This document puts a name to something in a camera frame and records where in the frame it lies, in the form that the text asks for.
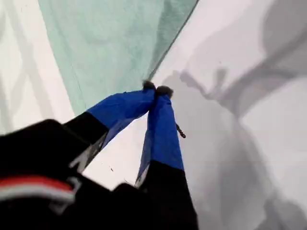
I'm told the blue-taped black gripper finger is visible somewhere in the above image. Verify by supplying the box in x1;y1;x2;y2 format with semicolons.
134;85;200;230
63;80;157;173

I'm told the pale green T-shirt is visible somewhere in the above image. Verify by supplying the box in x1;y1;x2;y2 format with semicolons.
37;0;200;120

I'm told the red and white wire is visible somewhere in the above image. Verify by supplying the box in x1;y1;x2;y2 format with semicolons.
0;176;82;205

